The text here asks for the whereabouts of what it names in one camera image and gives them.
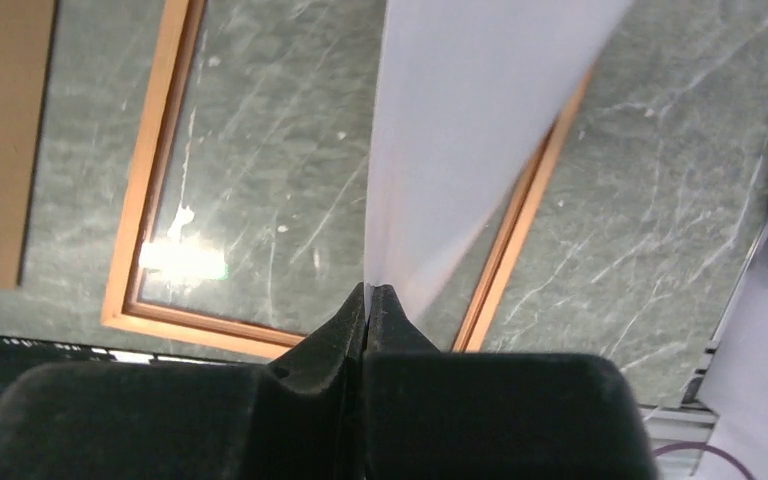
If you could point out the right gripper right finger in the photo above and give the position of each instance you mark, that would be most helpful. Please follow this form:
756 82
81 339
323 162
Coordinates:
430 414

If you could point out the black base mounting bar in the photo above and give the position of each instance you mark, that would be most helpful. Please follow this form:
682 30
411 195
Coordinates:
18 355

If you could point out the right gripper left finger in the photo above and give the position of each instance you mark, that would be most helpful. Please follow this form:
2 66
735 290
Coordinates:
177 420

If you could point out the aluminium extrusion rail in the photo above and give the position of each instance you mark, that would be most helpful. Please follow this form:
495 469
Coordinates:
688 421

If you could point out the wooden picture frame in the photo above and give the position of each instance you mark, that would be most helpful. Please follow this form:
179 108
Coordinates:
243 220

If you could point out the sunset photo print board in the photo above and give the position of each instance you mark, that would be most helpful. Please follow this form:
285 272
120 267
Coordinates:
466 91

